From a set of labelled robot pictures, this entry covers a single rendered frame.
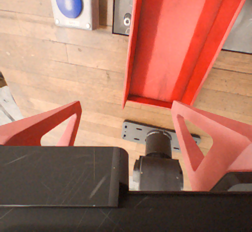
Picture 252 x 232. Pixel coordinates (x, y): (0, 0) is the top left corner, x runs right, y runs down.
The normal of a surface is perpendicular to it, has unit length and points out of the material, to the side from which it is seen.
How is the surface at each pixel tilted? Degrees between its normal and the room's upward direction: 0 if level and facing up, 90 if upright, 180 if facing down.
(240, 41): 0
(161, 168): 80
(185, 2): 0
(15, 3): 0
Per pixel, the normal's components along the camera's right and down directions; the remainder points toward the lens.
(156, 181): -0.17, -0.61
